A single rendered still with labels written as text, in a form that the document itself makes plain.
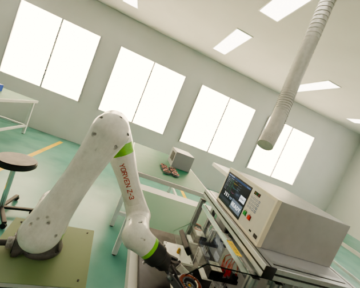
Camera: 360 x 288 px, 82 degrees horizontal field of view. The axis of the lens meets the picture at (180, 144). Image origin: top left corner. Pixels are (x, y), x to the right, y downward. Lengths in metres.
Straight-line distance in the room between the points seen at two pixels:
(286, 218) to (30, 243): 0.89
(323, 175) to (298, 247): 7.21
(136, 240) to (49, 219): 0.30
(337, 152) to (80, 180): 8.06
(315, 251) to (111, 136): 0.94
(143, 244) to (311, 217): 0.67
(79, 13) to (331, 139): 7.81
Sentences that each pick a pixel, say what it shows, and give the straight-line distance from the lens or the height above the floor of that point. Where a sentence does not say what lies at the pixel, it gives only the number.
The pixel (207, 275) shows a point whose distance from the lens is 1.06.
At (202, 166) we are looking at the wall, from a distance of 5.97.
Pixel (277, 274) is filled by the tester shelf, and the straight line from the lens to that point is 0.90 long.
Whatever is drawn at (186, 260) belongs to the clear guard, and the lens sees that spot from 0.81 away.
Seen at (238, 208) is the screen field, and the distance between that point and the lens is 1.09.
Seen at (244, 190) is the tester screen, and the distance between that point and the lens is 1.08.
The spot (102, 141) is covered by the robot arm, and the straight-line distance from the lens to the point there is 0.67.
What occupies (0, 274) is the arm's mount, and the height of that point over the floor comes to 0.75.
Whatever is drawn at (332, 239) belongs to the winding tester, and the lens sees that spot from 1.16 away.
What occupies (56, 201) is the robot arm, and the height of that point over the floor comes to 1.08.
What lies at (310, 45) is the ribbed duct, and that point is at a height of 2.72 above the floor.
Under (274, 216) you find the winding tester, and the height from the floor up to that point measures 1.25.
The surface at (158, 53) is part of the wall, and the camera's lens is 5.66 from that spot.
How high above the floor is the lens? 1.44
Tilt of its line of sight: 5 degrees down
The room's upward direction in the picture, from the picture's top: 22 degrees clockwise
